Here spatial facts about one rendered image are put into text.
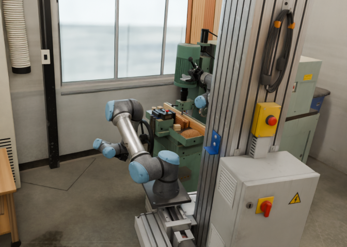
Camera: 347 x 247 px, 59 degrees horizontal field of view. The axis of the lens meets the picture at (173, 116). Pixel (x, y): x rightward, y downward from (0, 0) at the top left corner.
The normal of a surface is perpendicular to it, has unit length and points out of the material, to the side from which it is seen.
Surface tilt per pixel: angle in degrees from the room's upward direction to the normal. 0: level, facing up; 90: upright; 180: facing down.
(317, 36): 90
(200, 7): 87
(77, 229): 0
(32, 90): 90
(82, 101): 90
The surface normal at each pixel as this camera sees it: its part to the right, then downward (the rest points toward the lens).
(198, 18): 0.55, 0.29
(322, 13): -0.83, 0.14
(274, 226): 0.33, 0.37
